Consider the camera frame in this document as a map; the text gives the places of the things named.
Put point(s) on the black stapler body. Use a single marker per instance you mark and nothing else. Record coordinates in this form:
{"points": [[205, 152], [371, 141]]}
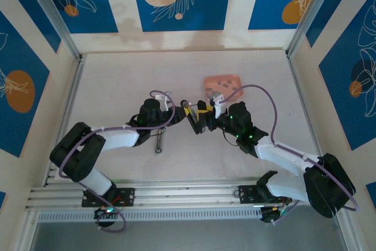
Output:
{"points": [[192, 118]]}

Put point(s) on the pink plastic tray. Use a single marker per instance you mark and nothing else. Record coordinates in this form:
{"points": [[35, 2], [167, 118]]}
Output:
{"points": [[213, 83]]}

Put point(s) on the metal stapler magazine rail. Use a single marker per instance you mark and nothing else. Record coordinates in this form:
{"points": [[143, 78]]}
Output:
{"points": [[158, 145]]}

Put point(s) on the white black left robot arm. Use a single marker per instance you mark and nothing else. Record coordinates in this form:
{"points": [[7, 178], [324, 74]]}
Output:
{"points": [[117, 139]]}

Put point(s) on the aluminium table side rail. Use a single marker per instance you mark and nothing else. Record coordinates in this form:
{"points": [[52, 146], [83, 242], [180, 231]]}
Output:
{"points": [[74, 80], [297, 86]]}

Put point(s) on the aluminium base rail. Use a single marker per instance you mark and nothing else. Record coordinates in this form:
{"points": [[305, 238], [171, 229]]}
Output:
{"points": [[188, 192]]}

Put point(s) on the aluminium frame post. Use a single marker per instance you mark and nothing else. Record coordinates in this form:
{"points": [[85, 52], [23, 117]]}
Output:
{"points": [[348, 233], [26, 242], [310, 13], [57, 18]]}

